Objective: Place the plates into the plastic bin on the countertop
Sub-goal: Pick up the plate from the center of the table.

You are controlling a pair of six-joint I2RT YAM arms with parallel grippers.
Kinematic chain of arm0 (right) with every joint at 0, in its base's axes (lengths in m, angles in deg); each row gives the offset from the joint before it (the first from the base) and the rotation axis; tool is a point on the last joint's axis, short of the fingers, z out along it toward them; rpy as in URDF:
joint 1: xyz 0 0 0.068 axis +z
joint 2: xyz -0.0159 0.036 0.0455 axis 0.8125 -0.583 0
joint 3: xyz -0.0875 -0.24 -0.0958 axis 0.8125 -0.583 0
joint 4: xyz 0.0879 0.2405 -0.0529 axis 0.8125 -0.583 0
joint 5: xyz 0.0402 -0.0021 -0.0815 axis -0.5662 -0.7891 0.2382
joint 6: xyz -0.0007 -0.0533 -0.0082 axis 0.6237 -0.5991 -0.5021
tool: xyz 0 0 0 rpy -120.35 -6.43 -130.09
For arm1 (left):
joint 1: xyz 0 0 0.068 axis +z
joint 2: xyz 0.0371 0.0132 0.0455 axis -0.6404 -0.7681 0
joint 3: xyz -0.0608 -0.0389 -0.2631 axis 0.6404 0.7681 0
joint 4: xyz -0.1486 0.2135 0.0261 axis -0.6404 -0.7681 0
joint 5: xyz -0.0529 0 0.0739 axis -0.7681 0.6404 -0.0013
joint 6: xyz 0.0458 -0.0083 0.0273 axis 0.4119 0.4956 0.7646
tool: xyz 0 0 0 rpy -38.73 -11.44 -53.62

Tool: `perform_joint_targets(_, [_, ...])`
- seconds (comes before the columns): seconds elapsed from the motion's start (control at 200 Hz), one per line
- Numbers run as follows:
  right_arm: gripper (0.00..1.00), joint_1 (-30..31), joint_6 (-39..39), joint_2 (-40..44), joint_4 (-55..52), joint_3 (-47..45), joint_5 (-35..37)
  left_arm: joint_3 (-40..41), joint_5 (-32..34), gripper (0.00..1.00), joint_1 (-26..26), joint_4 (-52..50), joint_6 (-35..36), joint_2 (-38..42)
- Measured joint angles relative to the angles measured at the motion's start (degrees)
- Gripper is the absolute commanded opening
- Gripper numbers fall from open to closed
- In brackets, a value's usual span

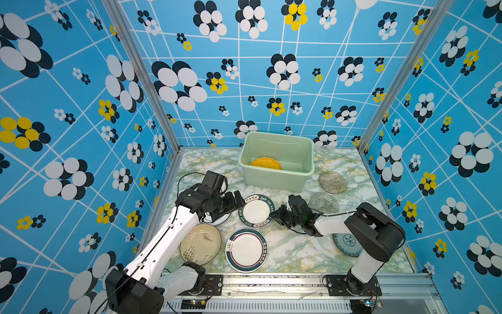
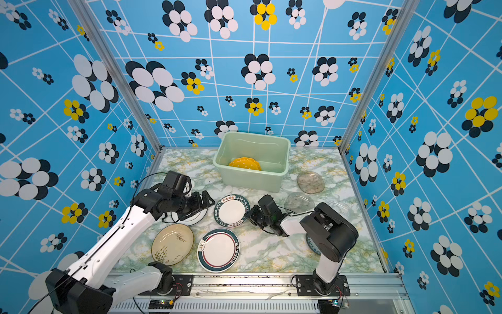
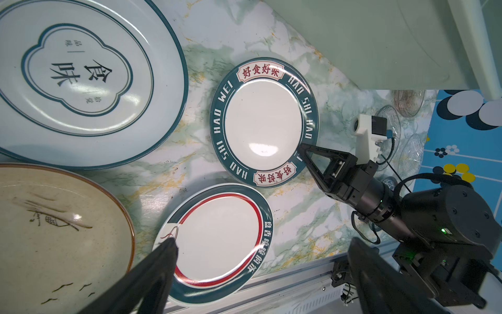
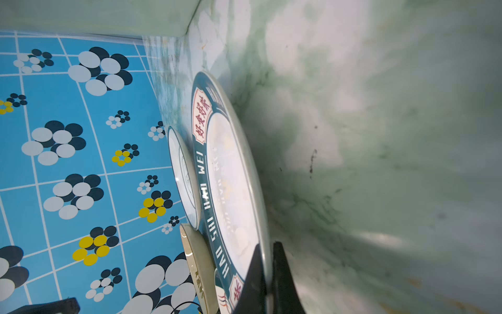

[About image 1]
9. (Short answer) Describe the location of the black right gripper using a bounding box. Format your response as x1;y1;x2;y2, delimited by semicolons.
267;205;303;228

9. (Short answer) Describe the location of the small white green-rimmed plate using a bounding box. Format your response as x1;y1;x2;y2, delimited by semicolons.
238;194;276;228

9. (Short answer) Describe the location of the large white green-rimmed plate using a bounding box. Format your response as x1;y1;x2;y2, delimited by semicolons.
225;228;268;273

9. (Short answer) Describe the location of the yellow polka dot plate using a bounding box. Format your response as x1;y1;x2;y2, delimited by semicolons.
249;157;282;170

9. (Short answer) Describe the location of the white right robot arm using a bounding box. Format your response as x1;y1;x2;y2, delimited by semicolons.
269;196;406;296

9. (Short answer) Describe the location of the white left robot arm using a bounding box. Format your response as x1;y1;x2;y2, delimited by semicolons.
104;188;244;313

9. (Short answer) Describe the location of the mint green plastic bin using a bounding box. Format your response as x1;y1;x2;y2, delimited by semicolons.
238;132;315;193

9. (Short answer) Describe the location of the white black-rimmed flower plate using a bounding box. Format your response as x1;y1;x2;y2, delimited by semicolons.
203;213;231;226

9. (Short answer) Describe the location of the grey clear glass plate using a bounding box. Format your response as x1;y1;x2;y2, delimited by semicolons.
308;192;340;215

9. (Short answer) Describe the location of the beige bamboo print plate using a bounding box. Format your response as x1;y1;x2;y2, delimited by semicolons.
180;225;222;266

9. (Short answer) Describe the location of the brownish clear glass plate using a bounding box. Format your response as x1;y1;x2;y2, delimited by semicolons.
318;172;348;194

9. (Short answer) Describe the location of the blue patterned plate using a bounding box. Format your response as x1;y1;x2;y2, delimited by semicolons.
333;234;363;257

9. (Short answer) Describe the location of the clear colourless glass plate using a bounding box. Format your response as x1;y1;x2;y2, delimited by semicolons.
344;198;373;212

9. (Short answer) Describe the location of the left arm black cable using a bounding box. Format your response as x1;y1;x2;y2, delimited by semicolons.
172;171;232;228

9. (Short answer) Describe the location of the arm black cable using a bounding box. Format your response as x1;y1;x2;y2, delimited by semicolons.
172;171;232;228
289;209;407;252

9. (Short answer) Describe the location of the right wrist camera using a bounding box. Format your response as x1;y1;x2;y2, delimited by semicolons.
288;194;312;217

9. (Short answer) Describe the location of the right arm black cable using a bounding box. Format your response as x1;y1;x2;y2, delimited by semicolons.
289;209;407;252

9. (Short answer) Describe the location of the aluminium corner post left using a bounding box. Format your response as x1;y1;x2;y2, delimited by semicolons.
103;0;180;155

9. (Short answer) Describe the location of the aluminium corner post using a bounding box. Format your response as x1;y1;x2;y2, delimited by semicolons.
103;0;180;155
358;0;454;154

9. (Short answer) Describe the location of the aluminium corner post right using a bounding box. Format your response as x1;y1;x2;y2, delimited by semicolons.
358;0;454;154

